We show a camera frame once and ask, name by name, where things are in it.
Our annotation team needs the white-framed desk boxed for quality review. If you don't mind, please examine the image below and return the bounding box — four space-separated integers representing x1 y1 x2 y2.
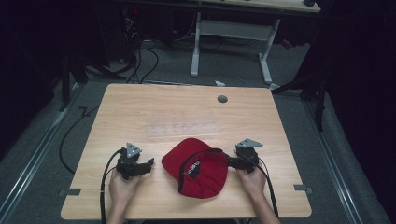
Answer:
124 0 321 86

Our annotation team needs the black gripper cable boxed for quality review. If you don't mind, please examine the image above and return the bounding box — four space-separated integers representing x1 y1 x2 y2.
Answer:
99 148 124 224
247 155 280 218

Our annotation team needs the person's left hand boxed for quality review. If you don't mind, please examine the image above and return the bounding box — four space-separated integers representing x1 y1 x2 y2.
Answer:
108 168 142 208

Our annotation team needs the black metal stand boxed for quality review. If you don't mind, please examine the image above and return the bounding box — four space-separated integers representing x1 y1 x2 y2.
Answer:
270 73 328 133
58 54 92 112

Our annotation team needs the bundle of black floor cables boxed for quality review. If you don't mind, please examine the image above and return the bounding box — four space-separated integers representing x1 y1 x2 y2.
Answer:
83 17 160 85

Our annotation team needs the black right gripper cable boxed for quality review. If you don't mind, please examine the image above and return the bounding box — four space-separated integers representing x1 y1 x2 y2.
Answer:
247 155 280 218

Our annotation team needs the red baseball cap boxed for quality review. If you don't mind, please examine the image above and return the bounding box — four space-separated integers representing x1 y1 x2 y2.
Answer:
161 137 230 200

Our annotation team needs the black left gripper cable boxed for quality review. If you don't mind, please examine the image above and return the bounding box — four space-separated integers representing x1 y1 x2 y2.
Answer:
99 148 124 224

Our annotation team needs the person's right hand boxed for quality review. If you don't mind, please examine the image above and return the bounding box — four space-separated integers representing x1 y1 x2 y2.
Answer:
236 166 268 202

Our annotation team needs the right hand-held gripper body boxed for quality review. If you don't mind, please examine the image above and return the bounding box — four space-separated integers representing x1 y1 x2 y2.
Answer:
234 138 264 175

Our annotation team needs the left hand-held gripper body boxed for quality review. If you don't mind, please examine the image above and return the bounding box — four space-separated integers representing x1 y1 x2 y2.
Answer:
116 142 143 181

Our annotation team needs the grey tape strip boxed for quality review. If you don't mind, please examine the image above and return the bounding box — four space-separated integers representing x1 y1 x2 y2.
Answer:
59 188 82 197
293 184 314 194

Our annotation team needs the black floor cable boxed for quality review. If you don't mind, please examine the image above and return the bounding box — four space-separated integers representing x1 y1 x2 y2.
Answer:
59 105 101 175

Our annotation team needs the metal floor rail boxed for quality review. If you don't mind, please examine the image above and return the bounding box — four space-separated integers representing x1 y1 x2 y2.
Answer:
0 83 83 222
303 101 365 224

